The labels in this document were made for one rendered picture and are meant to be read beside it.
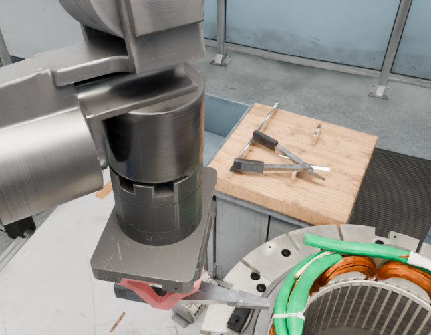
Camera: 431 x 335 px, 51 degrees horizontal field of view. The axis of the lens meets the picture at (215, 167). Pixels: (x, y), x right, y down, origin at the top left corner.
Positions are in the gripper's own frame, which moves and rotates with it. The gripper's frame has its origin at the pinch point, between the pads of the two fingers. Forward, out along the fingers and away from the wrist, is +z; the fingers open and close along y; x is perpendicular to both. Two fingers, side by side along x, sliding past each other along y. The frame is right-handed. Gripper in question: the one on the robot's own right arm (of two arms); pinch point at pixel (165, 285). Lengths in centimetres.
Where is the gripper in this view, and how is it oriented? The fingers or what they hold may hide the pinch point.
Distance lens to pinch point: 38.6
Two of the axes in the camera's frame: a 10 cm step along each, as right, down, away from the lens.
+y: -1.6, 6.7, -7.2
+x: 9.9, 1.4, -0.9
